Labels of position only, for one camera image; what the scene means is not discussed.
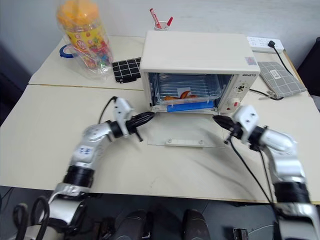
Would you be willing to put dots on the grey plaid fabric pouch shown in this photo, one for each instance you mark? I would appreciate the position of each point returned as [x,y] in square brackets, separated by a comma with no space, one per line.
[282,77]

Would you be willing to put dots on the clear food container blue lid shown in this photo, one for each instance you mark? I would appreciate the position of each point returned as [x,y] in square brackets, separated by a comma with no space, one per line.
[190,106]

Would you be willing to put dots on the white toaster oven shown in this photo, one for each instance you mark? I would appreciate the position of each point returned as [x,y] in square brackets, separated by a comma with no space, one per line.
[195,50]

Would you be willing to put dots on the short red marker pen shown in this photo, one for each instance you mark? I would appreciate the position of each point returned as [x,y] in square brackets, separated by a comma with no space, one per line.
[169,21]

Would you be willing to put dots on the white power strip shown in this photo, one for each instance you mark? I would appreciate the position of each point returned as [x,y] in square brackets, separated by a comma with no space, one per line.
[260,43]

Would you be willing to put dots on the long red marker pen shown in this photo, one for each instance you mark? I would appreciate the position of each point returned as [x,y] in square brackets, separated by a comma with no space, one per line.
[155,17]

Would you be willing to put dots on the orange food pieces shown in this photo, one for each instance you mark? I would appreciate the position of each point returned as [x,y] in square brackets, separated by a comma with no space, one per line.
[186,95]

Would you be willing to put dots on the clear snack jar orange lid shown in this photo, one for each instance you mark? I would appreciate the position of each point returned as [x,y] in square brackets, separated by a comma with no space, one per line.
[86,42]

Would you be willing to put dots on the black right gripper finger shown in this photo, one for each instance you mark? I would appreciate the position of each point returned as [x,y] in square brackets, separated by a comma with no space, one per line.
[223,118]
[223,124]

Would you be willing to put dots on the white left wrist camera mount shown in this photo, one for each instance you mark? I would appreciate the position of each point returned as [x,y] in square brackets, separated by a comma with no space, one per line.
[121,107]

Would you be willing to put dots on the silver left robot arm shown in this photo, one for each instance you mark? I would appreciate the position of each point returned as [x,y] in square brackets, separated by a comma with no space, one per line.
[86,150]

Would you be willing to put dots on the white red oven knob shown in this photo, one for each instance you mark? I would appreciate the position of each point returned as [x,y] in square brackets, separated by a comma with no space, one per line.
[234,103]

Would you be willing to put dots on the dark rounded shape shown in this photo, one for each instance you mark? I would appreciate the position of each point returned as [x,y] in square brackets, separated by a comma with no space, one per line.
[135,225]

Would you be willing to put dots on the black grid pattern cloth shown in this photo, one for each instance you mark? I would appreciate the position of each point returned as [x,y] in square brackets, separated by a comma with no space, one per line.
[126,68]

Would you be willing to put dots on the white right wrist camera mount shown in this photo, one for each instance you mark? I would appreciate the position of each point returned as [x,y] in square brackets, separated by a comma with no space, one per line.
[246,116]

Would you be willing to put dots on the white pen cup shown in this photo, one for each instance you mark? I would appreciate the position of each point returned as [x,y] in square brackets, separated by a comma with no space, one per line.
[161,27]

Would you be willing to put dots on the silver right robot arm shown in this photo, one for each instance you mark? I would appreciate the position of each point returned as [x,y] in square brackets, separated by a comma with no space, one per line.
[285,160]

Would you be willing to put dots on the glass toaster oven door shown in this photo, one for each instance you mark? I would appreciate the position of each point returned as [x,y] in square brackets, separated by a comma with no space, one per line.
[185,130]

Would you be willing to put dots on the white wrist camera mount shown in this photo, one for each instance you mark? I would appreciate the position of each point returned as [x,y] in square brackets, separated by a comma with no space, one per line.
[246,116]
[121,107]

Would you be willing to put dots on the blue tape roll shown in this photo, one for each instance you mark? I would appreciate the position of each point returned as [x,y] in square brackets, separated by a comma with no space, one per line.
[61,51]

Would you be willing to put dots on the black chair back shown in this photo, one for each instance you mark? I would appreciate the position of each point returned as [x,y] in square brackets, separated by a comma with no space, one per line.
[311,67]

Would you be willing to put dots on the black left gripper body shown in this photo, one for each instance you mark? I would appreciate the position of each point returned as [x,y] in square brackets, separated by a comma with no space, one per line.
[131,126]

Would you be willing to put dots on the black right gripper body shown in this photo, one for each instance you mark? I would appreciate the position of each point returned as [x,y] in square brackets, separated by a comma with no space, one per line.
[235,131]

